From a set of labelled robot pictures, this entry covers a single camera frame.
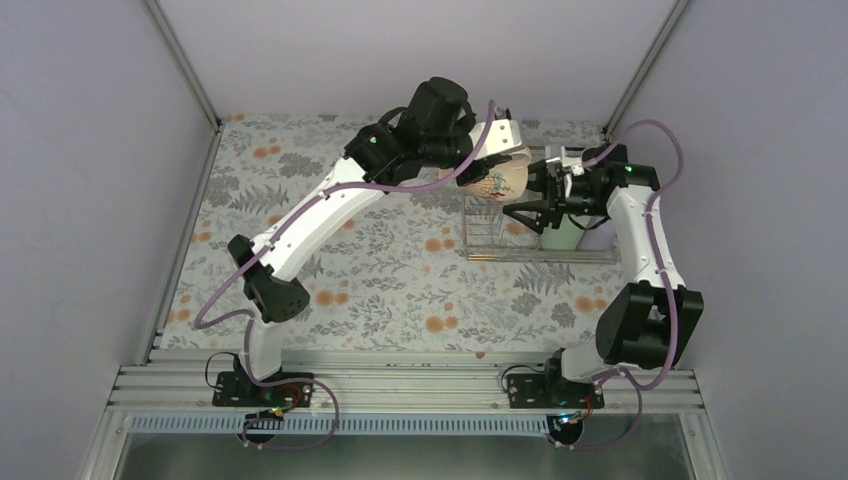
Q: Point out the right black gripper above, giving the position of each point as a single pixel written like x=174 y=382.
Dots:
x=556 y=197

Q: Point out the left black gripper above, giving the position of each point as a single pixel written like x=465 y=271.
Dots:
x=464 y=176

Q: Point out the beige pineapple mug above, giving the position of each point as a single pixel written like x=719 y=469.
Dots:
x=505 y=182

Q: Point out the metal wire dish rack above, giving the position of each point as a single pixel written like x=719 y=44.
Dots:
x=489 y=235

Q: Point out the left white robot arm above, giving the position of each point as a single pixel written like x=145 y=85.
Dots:
x=379 y=160

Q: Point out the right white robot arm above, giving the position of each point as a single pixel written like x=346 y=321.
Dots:
x=650 y=321

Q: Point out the mint green tumbler cup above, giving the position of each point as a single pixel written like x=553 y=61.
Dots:
x=565 y=238

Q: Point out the black mug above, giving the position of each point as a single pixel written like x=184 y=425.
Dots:
x=596 y=222

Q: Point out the floral tablecloth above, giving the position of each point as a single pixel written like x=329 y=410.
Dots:
x=393 y=278

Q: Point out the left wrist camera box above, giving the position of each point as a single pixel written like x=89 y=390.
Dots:
x=503 y=138

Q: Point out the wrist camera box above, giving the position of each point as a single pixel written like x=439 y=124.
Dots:
x=565 y=160
x=503 y=138

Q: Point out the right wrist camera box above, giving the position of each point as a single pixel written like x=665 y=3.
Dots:
x=565 y=160

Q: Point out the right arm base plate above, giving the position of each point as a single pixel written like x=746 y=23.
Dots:
x=537 y=391

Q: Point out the right corner aluminium post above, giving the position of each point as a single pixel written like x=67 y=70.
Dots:
x=664 y=35

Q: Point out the corner aluminium post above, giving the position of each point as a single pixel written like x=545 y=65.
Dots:
x=182 y=62
x=664 y=35

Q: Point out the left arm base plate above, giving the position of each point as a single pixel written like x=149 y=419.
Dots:
x=235 y=389

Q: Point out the left corner aluminium post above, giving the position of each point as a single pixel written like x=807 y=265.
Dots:
x=182 y=62

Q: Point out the aluminium rail frame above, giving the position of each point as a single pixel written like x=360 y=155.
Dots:
x=363 y=382

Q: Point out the grey slotted cable duct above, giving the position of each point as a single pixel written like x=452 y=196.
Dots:
x=345 y=424

